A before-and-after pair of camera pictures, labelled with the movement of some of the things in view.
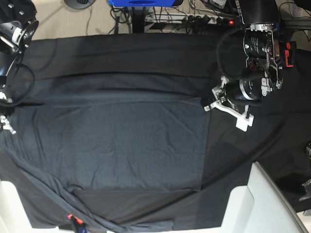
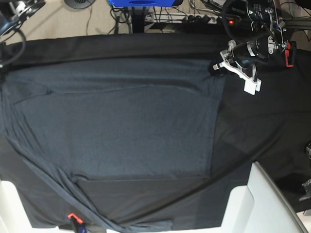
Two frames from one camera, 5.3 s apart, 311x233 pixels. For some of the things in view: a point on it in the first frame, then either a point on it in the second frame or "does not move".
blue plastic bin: (141, 3) does not move
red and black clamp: (289, 49) does not move
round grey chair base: (80, 4) does not move
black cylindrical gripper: (249, 89) -> (246, 53)
